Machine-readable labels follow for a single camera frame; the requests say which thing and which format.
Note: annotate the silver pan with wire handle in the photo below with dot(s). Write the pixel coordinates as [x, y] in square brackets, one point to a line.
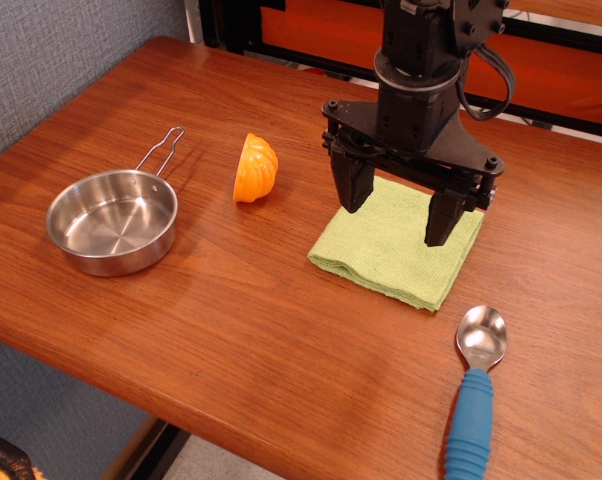
[118, 222]

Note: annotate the spoon with blue handle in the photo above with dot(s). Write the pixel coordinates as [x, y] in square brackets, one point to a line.
[482, 341]

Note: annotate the yellow-green folded cloth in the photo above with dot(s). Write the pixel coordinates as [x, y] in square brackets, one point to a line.
[381, 247]

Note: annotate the orange plastic half fruit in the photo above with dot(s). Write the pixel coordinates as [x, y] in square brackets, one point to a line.
[256, 171]

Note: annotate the orange panel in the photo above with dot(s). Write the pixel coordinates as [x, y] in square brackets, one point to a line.
[558, 72]

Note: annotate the black metal frame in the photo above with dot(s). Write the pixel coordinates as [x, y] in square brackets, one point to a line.
[236, 26]

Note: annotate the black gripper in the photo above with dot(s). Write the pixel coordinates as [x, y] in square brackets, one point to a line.
[412, 131]

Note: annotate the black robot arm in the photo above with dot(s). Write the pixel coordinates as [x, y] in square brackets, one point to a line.
[426, 34]

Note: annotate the dark object bottom left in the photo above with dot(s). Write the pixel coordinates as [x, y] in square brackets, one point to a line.
[16, 464]

